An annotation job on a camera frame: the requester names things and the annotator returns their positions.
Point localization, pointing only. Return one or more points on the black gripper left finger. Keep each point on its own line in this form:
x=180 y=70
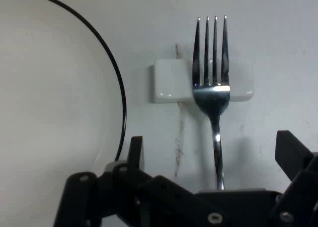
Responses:
x=124 y=187

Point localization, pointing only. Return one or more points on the silver metal fork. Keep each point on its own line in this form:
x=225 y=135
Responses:
x=211 y=100

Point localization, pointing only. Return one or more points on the white plate with black rim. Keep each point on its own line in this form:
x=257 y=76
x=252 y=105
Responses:
x=49 y=88

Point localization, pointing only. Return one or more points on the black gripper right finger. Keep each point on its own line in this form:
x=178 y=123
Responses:
x=300 y=187

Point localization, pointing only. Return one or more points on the white ceramic cutlery rest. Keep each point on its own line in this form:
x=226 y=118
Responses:
x=171 y=80

